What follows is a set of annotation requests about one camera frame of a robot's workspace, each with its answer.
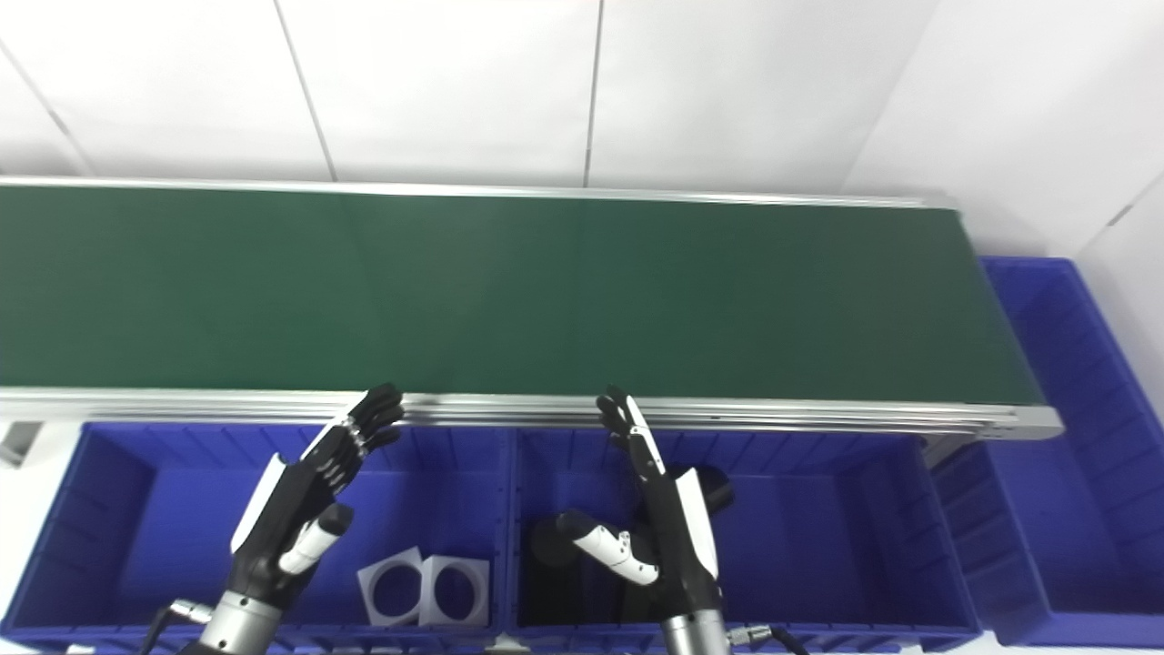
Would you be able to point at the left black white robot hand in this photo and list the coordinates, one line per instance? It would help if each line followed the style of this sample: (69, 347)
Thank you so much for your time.
(282, 518)

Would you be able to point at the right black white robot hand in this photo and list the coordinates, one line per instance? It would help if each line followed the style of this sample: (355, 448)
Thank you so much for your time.
(682, 555)

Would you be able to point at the white square part with hole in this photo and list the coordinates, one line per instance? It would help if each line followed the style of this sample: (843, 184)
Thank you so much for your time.
(477, 571)
(368, 578)

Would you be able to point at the blue bin with white parts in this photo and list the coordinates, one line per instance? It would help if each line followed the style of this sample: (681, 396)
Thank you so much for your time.
(136, 528)

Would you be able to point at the blue bin with black parts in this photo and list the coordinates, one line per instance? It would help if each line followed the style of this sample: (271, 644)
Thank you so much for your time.
(837, 546)

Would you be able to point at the empty blue plastic bin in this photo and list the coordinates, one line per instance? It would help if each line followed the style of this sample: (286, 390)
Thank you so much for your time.
(1064, 473)

